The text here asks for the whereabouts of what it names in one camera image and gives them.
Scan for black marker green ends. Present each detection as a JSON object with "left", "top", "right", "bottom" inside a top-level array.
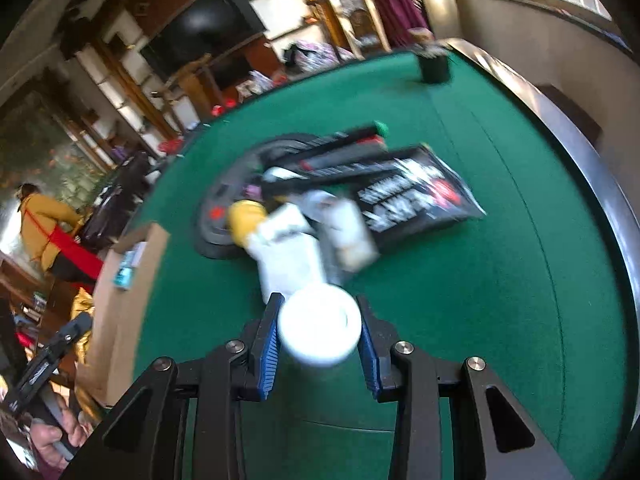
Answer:
[{"left": 299, "top": 120, "right": 389, "bottom": 155}]

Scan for grey round table centre panel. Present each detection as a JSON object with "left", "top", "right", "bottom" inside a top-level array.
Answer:
[{"left": 192, "top": 132, "right": 321, "bottom": 261}]

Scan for teal packet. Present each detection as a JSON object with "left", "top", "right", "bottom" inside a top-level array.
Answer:
[{"left": 114, "top": 242, "right": 147, "bottom": 292}]

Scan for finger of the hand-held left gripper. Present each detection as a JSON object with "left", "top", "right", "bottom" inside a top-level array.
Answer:
[{"left": 47, "top": 312, "right": 95, "bottom": 362}]

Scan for person's left hand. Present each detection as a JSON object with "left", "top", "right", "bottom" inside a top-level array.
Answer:
[{"left": 30, "top": 402, "right": 97, "bottom": 478}]

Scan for black television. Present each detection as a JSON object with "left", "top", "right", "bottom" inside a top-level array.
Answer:
[{"left": 139, "top": 0, "right": 267, "bottom": 82}]

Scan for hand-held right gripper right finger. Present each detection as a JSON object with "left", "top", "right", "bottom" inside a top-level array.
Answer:
[{"left": 356, "top": 295, "right": 576, "bottom": 480}]

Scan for floral patterned bag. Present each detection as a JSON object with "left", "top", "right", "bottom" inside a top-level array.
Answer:
[{"left": 282, "top": 39, "right": 353, "bottom": 70}]

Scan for black printed pouch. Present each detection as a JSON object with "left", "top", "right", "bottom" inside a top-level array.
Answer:
[{"left": 350, "top": 145, "right": 487, "bottom": 253}]

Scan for carved wooden chair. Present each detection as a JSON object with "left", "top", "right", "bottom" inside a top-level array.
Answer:
[{"left": 320, "top": 0, "right": 401, "bottom": 56}]

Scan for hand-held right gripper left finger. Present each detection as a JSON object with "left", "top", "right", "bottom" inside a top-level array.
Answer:
[{"left": 62, "top": 291, "right": 287, "bottom": 480}]

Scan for dark marker pen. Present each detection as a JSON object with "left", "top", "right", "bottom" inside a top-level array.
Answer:
[{"left": 264, "top": 146, "right": 392, "bottom": 196}]

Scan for maroon cloth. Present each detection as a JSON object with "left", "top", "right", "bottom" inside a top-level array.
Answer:
[{"left": 362, "top": 0, "right": 431, "bottom": 49}]

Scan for white bottle yellow cap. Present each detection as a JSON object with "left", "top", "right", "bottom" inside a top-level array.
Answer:
[{"left": 227, "top": 200, "right": 327, "bottom": 306}]

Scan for light wooden stand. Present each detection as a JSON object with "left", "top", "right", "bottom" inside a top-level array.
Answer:
[{"left": 150, "top": 54, "right": 217, "bottom": 132}]

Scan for brown cardboard box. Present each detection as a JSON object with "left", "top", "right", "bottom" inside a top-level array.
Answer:
[{"left": 75, "top": 222, "right": 172, "bottom": 411}]

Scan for gold foil wrapper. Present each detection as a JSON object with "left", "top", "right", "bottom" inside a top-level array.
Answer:
[{"left": 69, "top": 290, "right": 108, "bottom": 411}]

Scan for yellow wooden shelf frame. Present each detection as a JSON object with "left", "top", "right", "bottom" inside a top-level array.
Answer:
[{"left": 286, "top": 0, "right": 352, "bottom": 52}]

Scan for white round tape roll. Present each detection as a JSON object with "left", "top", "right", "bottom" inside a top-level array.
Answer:
[{"left": 277, "top": 284, "right": 362, "bottom": 367}]

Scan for small white object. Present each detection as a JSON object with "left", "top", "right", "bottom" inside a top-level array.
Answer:
[{"left": 262, "top": 165, "right": 302, "bottom": 184}]

